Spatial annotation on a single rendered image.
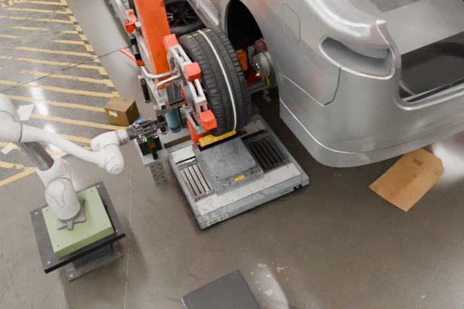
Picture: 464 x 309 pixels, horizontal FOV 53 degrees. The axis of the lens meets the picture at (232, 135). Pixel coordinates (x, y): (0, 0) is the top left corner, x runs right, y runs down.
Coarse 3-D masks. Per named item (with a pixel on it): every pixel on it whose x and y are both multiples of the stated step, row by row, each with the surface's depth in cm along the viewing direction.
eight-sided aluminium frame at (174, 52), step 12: (168, 48) 282; (180, 48) 277; (168, 60) 298; (180, 60) 268; (192, 84) 264; (192, 96) 267; (204, 96) 266; (192, 108) 314; (204, 108) 269; (192, 120) 306
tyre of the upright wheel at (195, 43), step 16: (192, 32) 283; (208, 32) 276; (192, 48) 267; (208, 48) 267; (224, 48) 267; (208, 64) 263; (224, 64) 264; (240, 64) 266; (208, 80) 261; (224, 80) 263; (240, 80) 265; (208, 96) 268; (224, 96) 265; (240, 96) 268; (224, 112) 270; (240, 112) 275; (224, 128) 280
